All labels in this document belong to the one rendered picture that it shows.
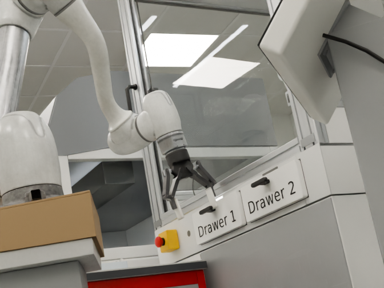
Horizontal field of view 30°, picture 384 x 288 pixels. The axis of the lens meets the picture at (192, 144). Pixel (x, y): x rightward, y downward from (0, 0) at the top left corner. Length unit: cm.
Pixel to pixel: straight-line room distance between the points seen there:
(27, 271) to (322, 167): 81
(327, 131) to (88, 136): 143
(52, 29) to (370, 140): 396
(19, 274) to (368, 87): 90
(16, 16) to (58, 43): 309
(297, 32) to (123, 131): 117
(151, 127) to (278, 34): 109
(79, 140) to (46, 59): 251
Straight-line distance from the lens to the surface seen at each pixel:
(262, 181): 208
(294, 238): 207
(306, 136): 201
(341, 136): 203
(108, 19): 513
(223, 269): 239
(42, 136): 187
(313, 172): 199
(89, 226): 170
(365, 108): 142
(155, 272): 234
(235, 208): 227
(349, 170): 201
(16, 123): 187
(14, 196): 182
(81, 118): 319
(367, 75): 144
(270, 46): 129
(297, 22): 130
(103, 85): 234
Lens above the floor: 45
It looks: 17 degrees up
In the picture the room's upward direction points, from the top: 10 degrees counter-clockwise
